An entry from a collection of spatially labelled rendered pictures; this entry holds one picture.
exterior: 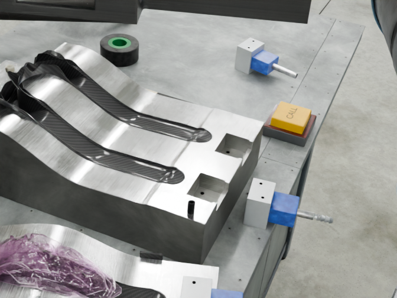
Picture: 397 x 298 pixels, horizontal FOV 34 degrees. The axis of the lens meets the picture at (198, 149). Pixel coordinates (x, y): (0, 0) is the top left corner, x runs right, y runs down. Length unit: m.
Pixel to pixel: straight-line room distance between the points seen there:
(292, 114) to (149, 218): 0.40
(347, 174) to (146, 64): 1.26
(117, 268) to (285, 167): 0.40
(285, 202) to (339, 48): 0.60
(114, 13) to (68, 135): 0.77
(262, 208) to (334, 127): 1.71
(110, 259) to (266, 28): 0.84
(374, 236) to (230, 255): 1.31
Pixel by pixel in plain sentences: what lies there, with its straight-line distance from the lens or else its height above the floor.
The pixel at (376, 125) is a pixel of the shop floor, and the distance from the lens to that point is 2.73.
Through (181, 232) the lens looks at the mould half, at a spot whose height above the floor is 0.86.
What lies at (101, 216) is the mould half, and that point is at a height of 0.84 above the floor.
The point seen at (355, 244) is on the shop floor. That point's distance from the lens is 2.17.
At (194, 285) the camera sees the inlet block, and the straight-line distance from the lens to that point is 0.79.
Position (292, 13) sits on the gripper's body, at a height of 1.39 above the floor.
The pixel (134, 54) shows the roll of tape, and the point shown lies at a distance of 1.33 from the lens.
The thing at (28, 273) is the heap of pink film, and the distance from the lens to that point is 0.78.
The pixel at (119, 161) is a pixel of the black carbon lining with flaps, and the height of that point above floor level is 0.88.
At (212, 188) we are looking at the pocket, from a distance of 0.94.
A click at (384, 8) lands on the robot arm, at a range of 0.39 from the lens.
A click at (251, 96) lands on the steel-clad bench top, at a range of 1.27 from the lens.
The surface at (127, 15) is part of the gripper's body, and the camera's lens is 0.22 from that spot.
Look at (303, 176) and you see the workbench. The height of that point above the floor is 0.35.
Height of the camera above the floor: 1.49
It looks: 38 degrees down
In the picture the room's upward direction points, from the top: 6 degrees clockwise
